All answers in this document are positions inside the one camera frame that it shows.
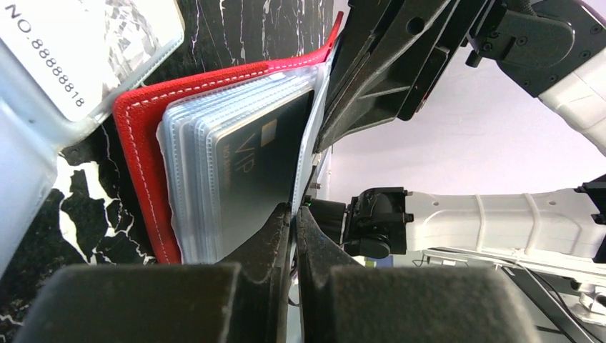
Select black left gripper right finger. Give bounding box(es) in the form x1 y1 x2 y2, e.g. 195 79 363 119
296 207 540 342

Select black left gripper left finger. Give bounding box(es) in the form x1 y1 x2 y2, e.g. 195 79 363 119
15 203 292 342

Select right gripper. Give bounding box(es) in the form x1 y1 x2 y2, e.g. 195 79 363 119
314 0 487 152

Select black VIP card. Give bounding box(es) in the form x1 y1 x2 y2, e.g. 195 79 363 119
202 87 314 264

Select red card holder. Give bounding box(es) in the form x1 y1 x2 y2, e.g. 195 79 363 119
113 11 344 264

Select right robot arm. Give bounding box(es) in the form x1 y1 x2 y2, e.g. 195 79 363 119
307 1 605 264

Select silver VIP card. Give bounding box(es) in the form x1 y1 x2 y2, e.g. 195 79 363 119
1 1 184 122

